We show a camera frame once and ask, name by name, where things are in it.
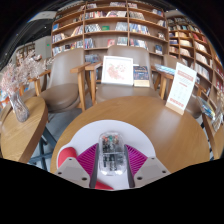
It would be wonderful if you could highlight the wide wooden bookshelf unit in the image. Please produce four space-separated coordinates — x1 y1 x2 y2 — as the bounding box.
49 0 168 58

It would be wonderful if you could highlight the stack of light blue books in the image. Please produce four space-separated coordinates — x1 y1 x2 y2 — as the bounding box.
153 63 177 76

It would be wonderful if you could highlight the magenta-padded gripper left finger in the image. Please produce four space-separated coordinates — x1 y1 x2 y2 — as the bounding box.
54 143 100 189

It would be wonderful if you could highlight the dark cover book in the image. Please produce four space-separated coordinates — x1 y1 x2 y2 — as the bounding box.
133 65 151 88

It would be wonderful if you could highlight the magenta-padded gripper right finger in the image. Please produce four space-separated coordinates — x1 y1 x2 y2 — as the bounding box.
123 143 172 189

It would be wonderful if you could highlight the tan armchair holding framed picture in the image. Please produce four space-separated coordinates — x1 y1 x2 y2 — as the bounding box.
84 44 168 106

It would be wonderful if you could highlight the white sign on wooden base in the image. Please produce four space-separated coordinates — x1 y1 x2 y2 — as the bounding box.
165 61 198 116

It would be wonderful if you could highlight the glass vase with dried flowers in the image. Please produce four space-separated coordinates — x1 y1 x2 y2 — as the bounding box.
211 89 224 133
0 51 54 123

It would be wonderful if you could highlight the white mouse pad red rest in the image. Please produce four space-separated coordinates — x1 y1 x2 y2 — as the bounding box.
56 119 157 191

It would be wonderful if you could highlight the distant low bookshelf unit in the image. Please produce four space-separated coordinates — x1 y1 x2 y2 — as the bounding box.
14 42 36 66

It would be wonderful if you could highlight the transparent computer mouse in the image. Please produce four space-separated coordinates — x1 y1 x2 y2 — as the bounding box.
97 131 128 177

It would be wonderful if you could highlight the round wooden side table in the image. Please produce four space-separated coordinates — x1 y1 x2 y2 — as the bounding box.
201 113 224 161
0 96 54 166

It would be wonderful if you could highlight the white framed floral picture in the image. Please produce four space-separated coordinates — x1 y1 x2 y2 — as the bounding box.
101 55 135 87

